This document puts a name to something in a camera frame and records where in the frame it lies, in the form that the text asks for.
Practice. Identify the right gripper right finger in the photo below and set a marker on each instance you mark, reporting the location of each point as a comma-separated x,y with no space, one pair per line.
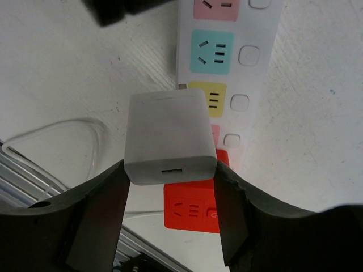
262,233

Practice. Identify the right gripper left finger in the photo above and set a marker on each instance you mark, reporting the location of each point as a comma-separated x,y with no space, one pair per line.
77,230

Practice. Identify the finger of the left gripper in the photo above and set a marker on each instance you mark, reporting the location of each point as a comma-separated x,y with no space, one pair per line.
106,13

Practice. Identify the red cube socket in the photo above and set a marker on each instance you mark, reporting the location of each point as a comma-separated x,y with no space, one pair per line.
191,206

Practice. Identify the white multicolour power strip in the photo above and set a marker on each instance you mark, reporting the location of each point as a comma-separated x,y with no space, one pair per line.
224,48

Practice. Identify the white charger block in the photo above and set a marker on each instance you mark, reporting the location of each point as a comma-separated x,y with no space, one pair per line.
169,138

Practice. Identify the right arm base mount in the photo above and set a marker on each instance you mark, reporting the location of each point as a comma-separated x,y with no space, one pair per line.
141,263

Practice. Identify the aluminium frame rail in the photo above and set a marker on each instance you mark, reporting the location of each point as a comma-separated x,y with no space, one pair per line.
22,187

